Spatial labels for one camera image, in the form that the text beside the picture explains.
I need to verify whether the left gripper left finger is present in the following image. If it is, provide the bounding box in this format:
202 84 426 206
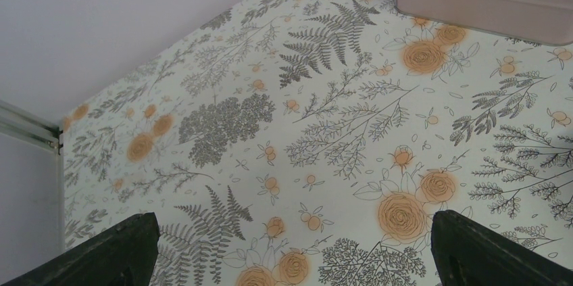
5 212 160 285

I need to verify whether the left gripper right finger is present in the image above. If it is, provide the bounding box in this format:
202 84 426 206
431 210 572 285

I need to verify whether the floral table mat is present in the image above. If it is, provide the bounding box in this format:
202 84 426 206
63 0 572 285

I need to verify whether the left aluminium frame post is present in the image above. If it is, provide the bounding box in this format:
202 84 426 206
1 101 64 252

